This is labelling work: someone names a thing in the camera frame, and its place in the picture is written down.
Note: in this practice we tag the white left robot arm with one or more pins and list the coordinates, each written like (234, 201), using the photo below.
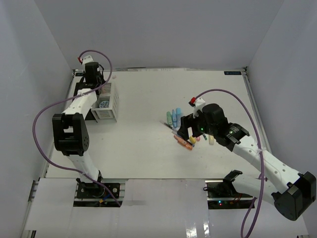
(70, 133)

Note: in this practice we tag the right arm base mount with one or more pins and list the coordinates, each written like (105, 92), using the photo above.
(221, 196)

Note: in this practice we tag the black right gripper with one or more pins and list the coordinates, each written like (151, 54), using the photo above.
(185, 121)

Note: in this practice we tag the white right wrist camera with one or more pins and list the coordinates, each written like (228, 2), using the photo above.
(197, 104)

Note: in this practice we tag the light blue L-point highlighter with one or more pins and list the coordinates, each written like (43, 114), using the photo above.
(178, 116)

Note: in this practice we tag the green capped highlighter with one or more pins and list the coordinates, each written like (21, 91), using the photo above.
(169, 118)

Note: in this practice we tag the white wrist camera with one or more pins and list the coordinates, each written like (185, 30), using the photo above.
(85, 60)
(197, 104)

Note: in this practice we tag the black slotted organizer box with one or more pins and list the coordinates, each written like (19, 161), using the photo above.
(87, 86)

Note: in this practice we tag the yellow highlighter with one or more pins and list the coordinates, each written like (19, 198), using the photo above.
(211, 140)

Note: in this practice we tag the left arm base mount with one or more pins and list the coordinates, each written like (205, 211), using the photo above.
(95, 196)

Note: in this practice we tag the black gel pen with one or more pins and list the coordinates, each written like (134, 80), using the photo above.
(169, 126)

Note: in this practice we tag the yellow highlighter cap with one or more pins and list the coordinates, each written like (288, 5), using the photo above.
(192, 140)

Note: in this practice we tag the blue gel pen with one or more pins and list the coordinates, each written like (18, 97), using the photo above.
(184, 139)

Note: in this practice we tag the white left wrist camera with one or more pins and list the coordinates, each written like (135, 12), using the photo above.
(85, 60)

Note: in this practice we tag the blue uncapped highlighter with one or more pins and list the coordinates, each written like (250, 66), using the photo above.
(174, 119)

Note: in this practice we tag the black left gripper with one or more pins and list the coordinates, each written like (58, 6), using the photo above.
(102, 81)

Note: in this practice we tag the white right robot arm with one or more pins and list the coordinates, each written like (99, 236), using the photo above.
(288, 190)

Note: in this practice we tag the white slotted organizer box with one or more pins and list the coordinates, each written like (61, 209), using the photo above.
(108, 92)

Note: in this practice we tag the orange highlighter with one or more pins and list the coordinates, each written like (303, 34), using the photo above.
(183, 143)

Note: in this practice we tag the blue white tape roll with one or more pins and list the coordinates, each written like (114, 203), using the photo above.
(104, 104)

